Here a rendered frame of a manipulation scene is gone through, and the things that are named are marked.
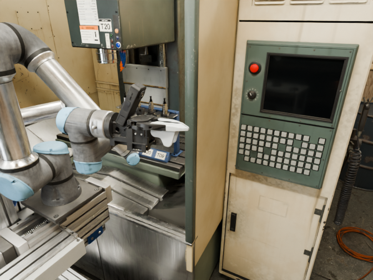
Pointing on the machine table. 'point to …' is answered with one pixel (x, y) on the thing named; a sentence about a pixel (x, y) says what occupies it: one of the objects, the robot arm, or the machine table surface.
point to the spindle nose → (106, 56)
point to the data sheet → (87, 12)
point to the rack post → (176, 143)
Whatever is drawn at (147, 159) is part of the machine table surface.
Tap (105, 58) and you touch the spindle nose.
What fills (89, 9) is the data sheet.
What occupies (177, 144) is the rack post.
